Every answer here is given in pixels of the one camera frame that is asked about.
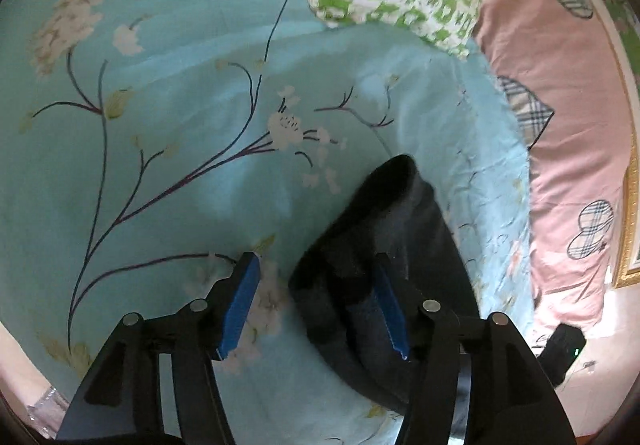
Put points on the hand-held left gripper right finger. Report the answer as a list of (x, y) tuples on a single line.
[(392, 315)]

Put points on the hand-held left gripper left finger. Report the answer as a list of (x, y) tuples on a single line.
[(240, 305)]

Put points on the black pants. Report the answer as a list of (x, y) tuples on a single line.
[(400, 225)]

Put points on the teal floral blanket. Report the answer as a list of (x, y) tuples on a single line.
[(175, 150)]

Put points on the pink striped bedsheet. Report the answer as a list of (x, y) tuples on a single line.
[(20, 375)]

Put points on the pink pillow with plaid hearts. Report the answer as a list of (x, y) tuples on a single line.
[(565, 75)]

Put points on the gold picture frame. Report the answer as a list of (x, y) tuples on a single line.
[(627, 270)]

